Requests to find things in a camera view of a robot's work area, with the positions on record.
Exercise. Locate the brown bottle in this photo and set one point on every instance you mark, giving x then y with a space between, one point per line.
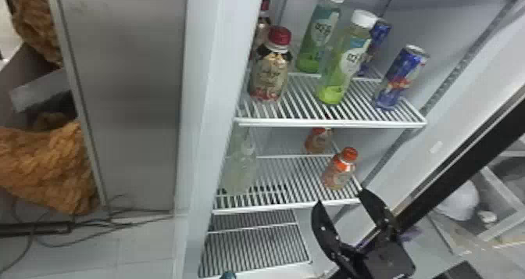
262 24
270 69

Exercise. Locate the clear bottle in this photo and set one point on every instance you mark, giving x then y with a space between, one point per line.
240 165

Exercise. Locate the fridge door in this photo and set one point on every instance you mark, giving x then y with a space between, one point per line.
463 165

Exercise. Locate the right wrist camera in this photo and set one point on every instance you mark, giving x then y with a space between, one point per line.
389 262

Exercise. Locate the orange bottle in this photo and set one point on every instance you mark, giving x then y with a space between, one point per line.
338 169
318 141

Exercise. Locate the white bag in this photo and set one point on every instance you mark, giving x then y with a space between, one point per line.
459 202

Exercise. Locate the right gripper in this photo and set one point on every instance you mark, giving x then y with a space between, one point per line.
357 260

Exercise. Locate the orange-brown blanket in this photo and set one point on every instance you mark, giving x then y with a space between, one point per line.
45 165
35 22

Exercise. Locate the blue can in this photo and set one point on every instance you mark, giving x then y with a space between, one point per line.
398 77
377 36

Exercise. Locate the white fridge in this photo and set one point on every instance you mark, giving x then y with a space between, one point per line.
135 87

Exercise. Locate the green bottle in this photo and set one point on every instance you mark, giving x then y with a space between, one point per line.
318 34
342 63

